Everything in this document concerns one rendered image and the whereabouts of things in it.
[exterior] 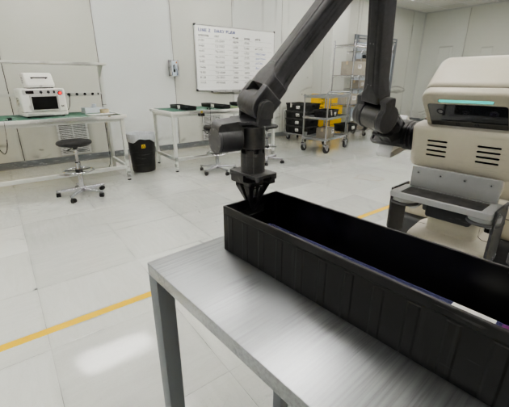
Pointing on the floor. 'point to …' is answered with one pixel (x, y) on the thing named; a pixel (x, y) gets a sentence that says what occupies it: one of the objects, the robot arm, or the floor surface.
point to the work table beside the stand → (284, 338)
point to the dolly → (294, 123)
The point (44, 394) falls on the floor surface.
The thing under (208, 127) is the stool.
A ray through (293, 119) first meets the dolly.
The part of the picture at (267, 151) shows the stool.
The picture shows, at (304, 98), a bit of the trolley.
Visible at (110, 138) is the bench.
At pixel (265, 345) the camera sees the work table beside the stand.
